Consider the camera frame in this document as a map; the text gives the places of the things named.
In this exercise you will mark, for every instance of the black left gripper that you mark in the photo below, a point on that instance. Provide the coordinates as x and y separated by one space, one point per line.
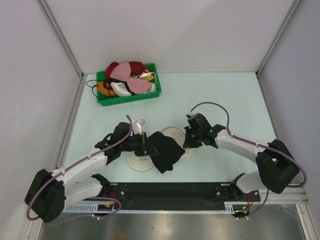
145 147

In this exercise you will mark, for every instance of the white bra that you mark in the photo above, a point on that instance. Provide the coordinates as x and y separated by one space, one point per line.
121 89

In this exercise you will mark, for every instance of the pink bra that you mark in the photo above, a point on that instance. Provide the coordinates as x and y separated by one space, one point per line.
137 85

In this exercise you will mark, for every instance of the red bra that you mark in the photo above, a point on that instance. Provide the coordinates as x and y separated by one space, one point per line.
127 69

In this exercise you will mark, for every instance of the yellow bra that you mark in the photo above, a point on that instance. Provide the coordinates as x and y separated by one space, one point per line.
148 76

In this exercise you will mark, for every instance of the aluminium frame rail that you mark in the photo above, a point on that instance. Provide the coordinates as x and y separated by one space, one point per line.
288 196

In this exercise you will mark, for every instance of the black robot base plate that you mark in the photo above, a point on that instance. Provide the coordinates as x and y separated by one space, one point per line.
217 192

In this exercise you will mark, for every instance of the white cable duct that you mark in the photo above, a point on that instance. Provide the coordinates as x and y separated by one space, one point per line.
191 205

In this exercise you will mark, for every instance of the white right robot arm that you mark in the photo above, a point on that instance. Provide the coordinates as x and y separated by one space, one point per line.
274 172

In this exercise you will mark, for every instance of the black bra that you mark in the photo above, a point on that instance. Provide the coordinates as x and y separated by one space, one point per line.
169 151

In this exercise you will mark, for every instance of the orange bra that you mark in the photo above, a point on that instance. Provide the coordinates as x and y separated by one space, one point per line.
105 89

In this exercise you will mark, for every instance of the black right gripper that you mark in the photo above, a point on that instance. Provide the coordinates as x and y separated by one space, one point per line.
188 143

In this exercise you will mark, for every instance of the green plastic bin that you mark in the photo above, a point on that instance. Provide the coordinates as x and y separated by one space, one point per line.
108 101

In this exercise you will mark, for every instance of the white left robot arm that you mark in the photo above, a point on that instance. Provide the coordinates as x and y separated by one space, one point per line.
51 191

